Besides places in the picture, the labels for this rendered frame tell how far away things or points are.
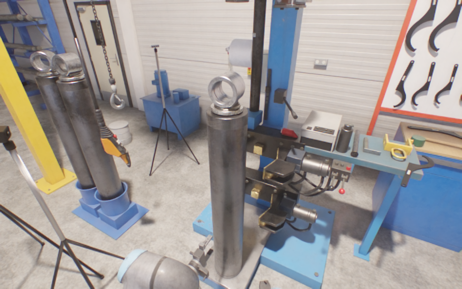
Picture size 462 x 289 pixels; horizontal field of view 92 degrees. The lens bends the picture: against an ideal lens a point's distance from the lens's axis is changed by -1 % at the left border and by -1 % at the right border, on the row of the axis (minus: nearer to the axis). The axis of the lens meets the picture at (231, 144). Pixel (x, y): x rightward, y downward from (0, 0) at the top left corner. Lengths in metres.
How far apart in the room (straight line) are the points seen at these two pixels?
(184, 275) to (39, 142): 2.81
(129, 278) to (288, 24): 1.66
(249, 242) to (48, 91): 2.08
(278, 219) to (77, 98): 1.76
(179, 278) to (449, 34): 3.24
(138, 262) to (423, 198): 2.38
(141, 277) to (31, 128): 2.69
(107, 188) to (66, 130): 0.61
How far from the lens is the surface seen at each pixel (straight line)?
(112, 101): 1.74
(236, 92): 1.04
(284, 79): 1.82
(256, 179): 2.05
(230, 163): 1.18
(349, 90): 3.42
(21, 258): 2.93
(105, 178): 2.36
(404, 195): 2.65
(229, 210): 1.40
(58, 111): 2.38
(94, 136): 2.15
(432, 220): 2.83
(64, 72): 2.10
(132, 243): 2.52
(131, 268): 0.92
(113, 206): 2.53
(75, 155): 2.54
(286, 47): 1.79
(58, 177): 3.66
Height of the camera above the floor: 1.89
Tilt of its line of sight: 30 degrees down
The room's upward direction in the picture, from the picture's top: straight up
